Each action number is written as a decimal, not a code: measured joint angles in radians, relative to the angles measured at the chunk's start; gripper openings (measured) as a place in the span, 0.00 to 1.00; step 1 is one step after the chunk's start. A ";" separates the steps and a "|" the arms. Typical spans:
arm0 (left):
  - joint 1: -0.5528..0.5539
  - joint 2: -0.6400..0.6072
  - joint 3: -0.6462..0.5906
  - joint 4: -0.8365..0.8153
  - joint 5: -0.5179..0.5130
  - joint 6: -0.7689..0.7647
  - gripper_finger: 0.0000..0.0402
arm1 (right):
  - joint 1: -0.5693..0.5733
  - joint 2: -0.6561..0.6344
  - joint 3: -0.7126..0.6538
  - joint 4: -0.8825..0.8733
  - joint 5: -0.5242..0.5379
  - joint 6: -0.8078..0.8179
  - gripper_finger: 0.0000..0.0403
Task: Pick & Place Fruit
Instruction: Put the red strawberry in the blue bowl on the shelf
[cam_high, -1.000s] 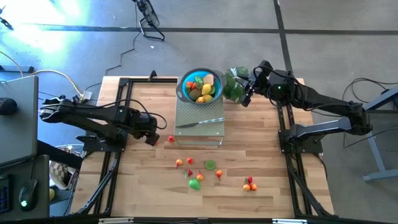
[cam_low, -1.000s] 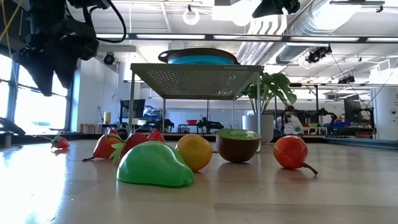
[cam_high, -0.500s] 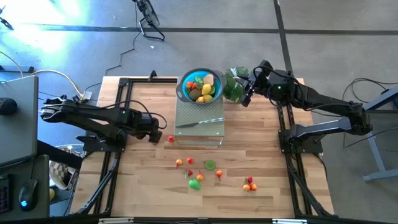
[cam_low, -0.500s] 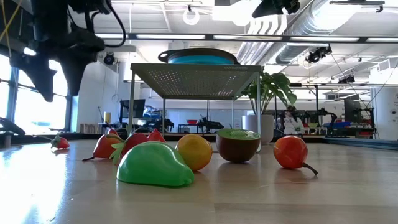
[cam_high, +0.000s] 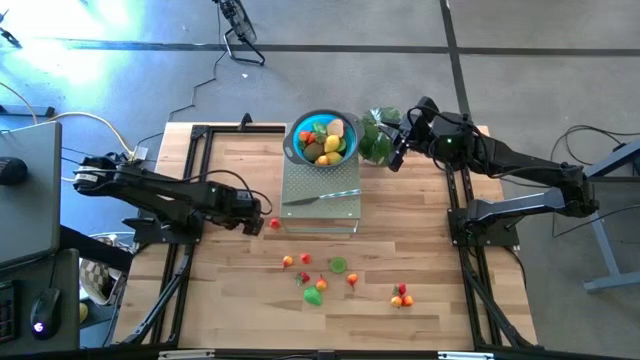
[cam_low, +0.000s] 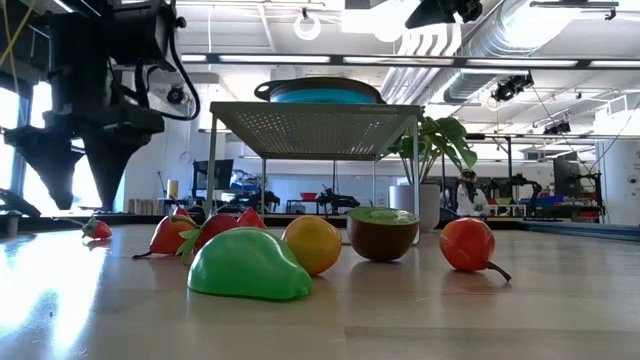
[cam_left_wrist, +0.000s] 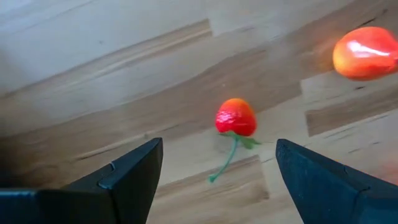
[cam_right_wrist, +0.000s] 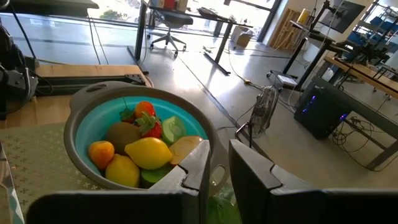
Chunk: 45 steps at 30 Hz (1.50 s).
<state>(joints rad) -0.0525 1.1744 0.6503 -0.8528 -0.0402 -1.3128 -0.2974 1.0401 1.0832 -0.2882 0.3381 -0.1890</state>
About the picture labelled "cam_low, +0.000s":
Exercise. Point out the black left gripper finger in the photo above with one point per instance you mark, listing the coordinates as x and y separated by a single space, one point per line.
50 160
110 165

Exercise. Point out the red toy strawberry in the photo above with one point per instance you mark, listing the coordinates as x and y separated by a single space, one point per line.
182 212
216 230
99 230

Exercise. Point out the artificial potted monstera plant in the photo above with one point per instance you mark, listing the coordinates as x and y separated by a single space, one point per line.
440 140

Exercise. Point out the blue collapsible colander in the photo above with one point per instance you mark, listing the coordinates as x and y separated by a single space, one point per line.
320 96

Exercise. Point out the black background robot arm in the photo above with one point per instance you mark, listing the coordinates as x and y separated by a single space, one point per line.
337 201
522 184
260 201

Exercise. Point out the small red toy fruit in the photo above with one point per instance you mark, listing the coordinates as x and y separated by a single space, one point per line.
251 219

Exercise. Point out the small orange toy fruit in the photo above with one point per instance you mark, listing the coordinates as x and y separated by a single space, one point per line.
315 242

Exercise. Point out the wooden pallet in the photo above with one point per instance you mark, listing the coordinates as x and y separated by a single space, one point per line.
142 205

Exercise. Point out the yellow cylinder container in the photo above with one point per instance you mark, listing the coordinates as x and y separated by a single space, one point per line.
172 188

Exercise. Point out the black monitor desk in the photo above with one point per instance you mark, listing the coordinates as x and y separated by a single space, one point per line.
175 201

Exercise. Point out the black ceiling spotlight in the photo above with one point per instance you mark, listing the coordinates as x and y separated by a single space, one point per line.
175 94

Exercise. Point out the black computer monitor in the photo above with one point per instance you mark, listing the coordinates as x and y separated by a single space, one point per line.
210 175

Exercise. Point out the green toy pear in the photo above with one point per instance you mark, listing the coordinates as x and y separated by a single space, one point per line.
245 267

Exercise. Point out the mint green perforated rack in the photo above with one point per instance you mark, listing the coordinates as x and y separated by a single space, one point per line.
315 130

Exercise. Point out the person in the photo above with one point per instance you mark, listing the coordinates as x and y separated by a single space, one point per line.
472 197

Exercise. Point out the red bowl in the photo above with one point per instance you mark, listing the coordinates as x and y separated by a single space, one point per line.
308 196

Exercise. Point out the toy kiwi half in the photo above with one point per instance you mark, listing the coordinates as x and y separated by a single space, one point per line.
382 237

